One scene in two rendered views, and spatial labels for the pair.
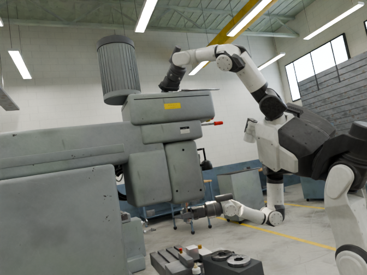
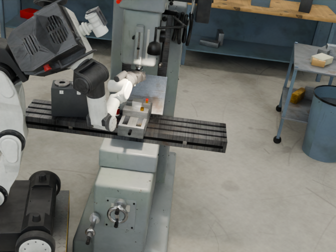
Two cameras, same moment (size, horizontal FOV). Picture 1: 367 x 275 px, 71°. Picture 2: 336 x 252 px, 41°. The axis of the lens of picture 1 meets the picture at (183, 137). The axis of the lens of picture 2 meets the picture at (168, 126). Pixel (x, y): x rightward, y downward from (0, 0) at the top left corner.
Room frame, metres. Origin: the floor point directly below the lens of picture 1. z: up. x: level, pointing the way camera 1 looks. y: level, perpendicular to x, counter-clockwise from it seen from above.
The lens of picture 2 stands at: (2.58, -2.08, 2.26)
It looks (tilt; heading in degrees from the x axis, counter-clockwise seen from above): 29 degrees down; 113
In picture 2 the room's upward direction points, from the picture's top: 7 degrees clockwise
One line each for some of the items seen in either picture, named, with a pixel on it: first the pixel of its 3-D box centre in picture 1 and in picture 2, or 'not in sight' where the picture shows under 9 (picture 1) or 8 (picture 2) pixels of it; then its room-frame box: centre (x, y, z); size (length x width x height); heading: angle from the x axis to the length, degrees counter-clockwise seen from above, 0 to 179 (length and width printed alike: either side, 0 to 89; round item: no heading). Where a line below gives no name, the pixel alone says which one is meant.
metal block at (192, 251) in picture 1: (192, 252); (137, 104); (1.44, 0.05, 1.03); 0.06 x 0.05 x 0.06; 20
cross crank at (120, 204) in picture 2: not in sight; (118, 210); (1.63, -0.41, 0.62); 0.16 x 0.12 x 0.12; 113
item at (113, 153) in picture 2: not in sight; (133, 139); (1.43, 0.05, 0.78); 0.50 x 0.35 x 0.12; 113
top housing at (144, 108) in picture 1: (167, 111); not in sight; (1.43, 0.07, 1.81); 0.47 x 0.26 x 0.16; 113
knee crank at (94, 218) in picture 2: not in sight; (91, 227); (1.51, -0.49, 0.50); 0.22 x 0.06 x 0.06; 113
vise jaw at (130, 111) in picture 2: (202, 253); (135, 112); (1.46, 0.00, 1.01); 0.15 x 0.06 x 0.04; 20
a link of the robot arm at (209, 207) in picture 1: (203, 211); (131, 78); (1.44, -0.04, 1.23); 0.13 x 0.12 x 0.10; 5
